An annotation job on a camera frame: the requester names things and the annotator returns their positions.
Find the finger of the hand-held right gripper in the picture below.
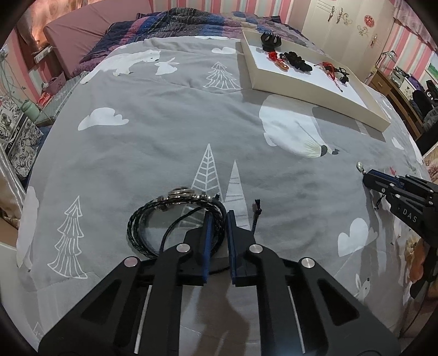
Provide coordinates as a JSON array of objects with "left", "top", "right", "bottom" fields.
[
  {"left": 363, "top": 181, "right": 406, "bottom": 206},
  {"left": 363, "top": 170, "right": 438, "bottom": 198}
]

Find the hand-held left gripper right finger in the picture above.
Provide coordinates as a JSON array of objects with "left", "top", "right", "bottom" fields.
[{"left": 226, "top": 209, "right": 401, "bottom": 356}]

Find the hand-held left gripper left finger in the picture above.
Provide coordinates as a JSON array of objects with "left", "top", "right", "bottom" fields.
[{"left": 38, "top": 210, "right": 214, "bottom": 356}]

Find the black cord with silver bead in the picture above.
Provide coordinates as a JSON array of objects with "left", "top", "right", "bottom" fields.
[{"left": 356, "top": 162, "right": 386, "bottom": 210}]

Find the black braided bracelet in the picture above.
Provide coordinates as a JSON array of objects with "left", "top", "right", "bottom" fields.
[{"left": 127, "top": 186, "right": 263, "bottom": 274}]

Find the black cord with red thread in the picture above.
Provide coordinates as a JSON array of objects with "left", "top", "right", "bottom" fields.
[{"left": 333, "top": 66, "right": 350, "bottom": 94}]

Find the white shallow tray box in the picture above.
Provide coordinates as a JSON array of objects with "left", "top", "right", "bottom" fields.
[{"left": 241, "top": 29, "right": 393, "bottom": 133}]

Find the red string bracelet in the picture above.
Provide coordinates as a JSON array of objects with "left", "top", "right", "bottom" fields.
[{"left": 313, "top": 61, "right": 339, "bottom": 80}]

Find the black scrunchie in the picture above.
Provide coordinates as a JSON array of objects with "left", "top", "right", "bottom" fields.
[{"left": 283, "top": 51, "right": 314, "bottom": 73}]

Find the black hair claw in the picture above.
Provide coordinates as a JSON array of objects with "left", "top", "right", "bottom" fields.
[{"left": 260, "top": 31, "right": 282, "bottom": 50}]

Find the floral cloth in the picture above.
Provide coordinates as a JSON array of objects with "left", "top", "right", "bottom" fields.
[{"left": 423, "top": 149, "right": 438, "bottom": 180}]

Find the black bag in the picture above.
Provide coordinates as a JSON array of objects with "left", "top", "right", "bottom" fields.
[{"left": 408, "top": 79, "right": 438, "bottom": 155}]

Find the wooden desk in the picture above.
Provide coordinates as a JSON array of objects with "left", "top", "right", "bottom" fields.
[{"left": 367, "top": 66, "right": 425, "bottom": 138}]

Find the grey printed blanket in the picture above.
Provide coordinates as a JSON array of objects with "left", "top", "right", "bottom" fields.
[{"left": 15, "top": 36, "right": 434, "bottom": 356}]

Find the desk lamp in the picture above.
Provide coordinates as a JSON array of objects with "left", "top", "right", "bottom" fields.
[{"left": 376, "top": 50, "right": 398, "bottom": 70}]

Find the white wardrobe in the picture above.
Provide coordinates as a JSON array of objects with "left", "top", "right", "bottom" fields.
[{"left": 304, "top": 0, "right": 398, "bottom": 80}]

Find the pink curtain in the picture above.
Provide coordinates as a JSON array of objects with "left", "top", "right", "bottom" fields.
[
  {"left": 14, "top": 0, "right": 59, "bottom": 47},
  {"left": 394, "top": 0, "right": 438, "bottom": 53}
]

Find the beige satin cloth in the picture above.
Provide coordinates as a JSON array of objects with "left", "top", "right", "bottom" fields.
[{"left": 0, "top": 147, "right": 28, "bottom": 231}]

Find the grey woven basket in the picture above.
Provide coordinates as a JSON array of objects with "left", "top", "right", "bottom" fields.
[{"left": 34, "top": 74, "right": 80, "bottom": 128}]

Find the black white floral box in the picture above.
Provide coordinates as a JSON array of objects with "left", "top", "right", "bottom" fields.
[{"left": 0, "top": 95, "right": 46, "bottom": 179}]

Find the green bottle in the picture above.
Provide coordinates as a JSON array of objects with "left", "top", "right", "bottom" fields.
[{"left": 21, "top": 99, "right": 39, "bottom": 123}]

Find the striped purple quilt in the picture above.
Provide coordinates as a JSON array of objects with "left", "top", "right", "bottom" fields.
[{"left": 80, "top": 7, "right": 323, "bottom": 66}]

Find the pink mattress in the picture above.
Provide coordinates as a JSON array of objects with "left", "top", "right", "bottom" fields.
[{"left": 42, "top": 0, "right": 153, "bottom": 80}]

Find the white power strip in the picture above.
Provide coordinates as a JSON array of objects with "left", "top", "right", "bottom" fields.
[{"left": 32, "top": 46, "right": 53, "bottom": 63}]

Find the white box with handle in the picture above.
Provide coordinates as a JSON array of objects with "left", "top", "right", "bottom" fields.
[{"left": 400, "top": 73, "right": 417, "bottom": 95}]

